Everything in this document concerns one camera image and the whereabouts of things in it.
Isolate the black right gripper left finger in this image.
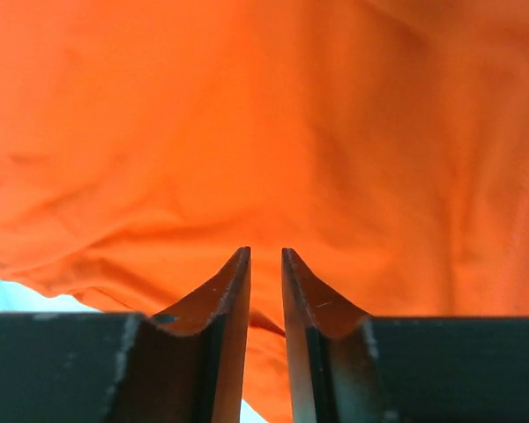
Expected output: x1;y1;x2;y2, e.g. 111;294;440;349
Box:
0;247;250;422

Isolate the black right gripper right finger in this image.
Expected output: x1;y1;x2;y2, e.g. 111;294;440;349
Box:
282;249;529;422

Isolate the orange t-shirt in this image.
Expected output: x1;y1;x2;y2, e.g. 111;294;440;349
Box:
0;1;529;422

